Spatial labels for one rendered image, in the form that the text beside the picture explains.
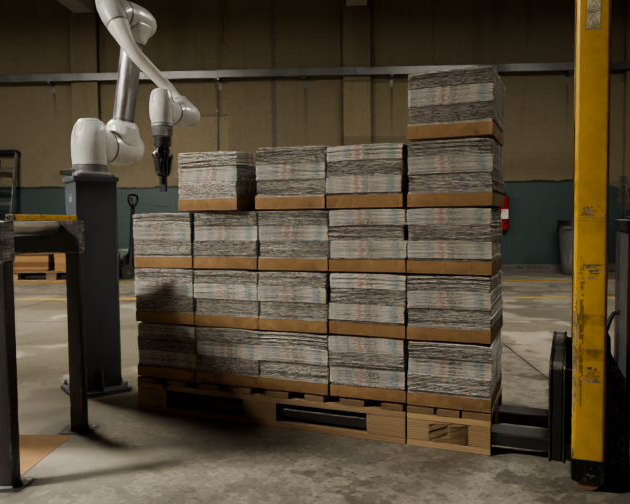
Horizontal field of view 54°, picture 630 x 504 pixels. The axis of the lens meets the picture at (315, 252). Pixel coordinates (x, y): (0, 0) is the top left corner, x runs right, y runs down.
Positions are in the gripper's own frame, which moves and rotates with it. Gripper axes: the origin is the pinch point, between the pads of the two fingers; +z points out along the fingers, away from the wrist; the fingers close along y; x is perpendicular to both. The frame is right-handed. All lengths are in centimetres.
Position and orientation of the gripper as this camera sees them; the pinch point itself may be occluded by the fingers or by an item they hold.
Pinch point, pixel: (163, 183)
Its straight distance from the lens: 282.5
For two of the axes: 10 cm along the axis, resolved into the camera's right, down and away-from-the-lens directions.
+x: -9.2, -0.1, 3.8
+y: 3.8, -0.5, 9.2
